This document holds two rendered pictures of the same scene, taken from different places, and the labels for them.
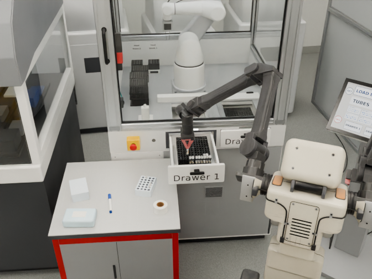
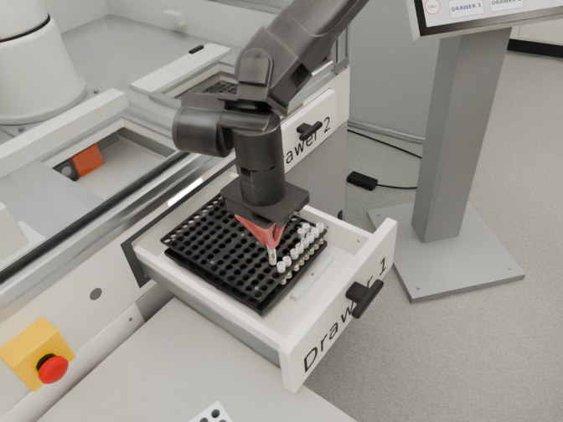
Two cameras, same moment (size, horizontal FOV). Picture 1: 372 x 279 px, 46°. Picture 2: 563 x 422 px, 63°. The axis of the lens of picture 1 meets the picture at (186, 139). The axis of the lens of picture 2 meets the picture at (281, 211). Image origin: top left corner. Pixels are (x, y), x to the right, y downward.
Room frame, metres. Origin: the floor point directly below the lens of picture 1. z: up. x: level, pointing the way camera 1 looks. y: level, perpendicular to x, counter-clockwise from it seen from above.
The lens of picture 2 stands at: (1.54, 0.30, 1.44)
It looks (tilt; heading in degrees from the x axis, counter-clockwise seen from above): 42 degrees down; 316
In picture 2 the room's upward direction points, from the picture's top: 6 degrees counter-clockwise
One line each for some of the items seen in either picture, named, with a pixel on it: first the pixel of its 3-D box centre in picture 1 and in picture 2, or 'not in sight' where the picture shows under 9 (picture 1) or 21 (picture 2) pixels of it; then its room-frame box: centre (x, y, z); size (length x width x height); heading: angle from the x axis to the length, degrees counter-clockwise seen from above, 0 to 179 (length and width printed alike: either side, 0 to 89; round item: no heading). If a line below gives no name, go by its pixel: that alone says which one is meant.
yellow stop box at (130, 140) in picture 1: (133, 143); (38, 355); (2.06, 0.30, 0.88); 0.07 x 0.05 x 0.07; 94
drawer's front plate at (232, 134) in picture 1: (245, 137); (296, 138); (2.13, -0.34, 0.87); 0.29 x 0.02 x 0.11; 94
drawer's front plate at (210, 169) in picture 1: (196, 173); (343, 299); (1.79, -0.05, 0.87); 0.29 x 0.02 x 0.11; 94
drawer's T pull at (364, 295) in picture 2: (196, 171); (360, 294); (1.76, -0.05, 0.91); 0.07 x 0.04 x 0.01; 94
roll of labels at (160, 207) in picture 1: (160, 207); not in sight; (1.63, 0.13, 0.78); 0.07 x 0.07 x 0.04
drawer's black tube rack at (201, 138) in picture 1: (192, 152); (245, 247); (1.99, -0.04, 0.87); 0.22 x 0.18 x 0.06; 4
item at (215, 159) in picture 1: (192, 152); (241, 247); (1.99, -0.04, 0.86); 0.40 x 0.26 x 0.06; 4
